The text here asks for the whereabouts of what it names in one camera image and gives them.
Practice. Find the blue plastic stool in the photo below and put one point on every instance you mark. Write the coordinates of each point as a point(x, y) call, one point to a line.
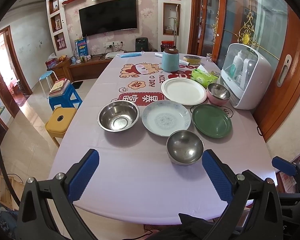
point(69, 98)

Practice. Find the light blue round stool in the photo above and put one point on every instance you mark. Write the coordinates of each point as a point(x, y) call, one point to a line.
point(47, 76)

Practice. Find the black wall television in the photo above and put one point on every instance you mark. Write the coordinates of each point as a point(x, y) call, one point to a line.
point(108, 16)

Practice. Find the yellow round tin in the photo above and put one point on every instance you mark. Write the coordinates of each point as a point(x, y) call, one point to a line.
point(193, 60)

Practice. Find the wooden tv cabinet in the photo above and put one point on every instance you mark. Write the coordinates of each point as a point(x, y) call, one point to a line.
point(85, 70)

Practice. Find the green plate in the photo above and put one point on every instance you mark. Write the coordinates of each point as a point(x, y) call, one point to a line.
point(211, 121)

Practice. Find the white countertop sterilizer cabinet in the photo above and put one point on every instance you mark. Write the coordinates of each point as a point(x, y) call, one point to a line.
point(246, 74)

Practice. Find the wooden sliding door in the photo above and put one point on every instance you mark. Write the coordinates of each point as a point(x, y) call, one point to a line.
point(284, 89)

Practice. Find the blue snack box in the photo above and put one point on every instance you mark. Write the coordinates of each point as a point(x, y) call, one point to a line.
point(81, 47)

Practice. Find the white paper plate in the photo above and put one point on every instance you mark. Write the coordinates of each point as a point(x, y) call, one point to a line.
point(184, 91)

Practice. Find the round steel bowl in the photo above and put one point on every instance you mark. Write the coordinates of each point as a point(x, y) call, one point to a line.
point(184, 147)

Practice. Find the yellow plastic stool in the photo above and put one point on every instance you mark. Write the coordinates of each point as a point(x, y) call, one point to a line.
point(59, 123)

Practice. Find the pink bowl with steel liner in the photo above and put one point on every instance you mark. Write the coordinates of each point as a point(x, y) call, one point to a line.
point(217, 94)

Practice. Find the green tissue pack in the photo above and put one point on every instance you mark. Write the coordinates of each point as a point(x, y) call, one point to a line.
point(203, 78)

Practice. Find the stack of books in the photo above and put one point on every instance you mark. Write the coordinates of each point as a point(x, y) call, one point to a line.
point(59, 87)

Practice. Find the light blue canister brown lid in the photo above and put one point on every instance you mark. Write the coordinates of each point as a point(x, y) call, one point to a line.
point(170, 60)

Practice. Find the pink printed tablecloth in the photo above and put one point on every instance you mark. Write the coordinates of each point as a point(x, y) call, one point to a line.
point(135, 180)

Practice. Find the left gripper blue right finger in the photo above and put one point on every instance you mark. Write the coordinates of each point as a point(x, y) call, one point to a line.
point(220, 175)

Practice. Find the red basket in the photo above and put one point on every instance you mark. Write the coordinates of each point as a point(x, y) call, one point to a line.
point(167, 43)

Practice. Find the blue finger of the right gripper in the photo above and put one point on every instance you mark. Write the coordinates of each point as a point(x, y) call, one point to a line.
point(284, 166)

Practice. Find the blue patterned ceramic plate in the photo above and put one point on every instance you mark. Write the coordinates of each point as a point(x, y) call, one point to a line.
point(164, 117)

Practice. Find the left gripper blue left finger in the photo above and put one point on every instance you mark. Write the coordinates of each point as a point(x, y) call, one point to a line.
point(81, 173)

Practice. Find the blue face mask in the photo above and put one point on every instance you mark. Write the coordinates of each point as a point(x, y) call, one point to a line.
point(132, 54)

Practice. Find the large flat-bottom steel bowl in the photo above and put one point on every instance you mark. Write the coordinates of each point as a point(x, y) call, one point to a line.
point(118, 116)

